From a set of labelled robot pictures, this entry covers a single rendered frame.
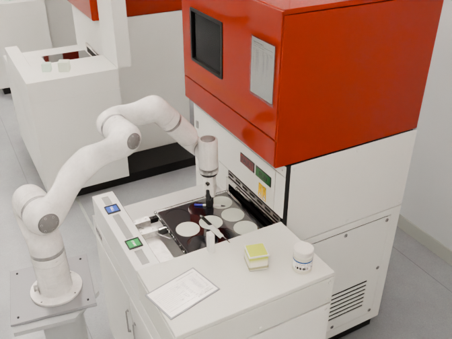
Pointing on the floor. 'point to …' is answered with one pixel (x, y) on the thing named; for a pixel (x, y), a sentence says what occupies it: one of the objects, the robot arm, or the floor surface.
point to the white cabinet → (127, 299)
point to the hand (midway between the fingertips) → (209, 202)
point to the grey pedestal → (60, 323)
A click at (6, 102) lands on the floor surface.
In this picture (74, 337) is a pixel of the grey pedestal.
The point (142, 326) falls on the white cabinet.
